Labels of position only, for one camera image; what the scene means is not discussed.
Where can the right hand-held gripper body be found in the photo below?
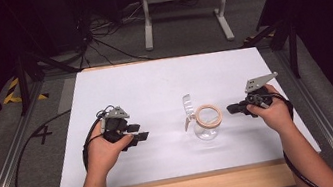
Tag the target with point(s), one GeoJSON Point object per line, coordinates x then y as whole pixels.
{"type": "Point", "coordinates": [257, 96]}

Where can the black metal stand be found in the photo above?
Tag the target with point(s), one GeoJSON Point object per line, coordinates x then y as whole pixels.
{"type": "Point", "coordinates": [292, 46]}
{"type": "Point", "coordinates": [23, 86]}

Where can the person's left hand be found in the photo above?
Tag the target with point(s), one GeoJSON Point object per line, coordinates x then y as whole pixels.
{"type": "Point", "coordinates": [105, 152]}

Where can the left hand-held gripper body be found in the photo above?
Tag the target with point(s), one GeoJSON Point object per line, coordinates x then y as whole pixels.
{"type": "Point", "coordinates": [114, 123]}

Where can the clear glass jar wooden rim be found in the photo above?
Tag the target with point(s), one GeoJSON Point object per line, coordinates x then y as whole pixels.
{"type": "Point", "coordinates": [208, 123]}

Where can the white table cover sheet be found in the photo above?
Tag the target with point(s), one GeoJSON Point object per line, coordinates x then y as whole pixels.
{"type": "Point", "coordinates": [153, 88]}

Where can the person's right hand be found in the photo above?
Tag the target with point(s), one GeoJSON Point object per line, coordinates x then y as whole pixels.
{"type": "Point", "coordinates": [274, 113]}

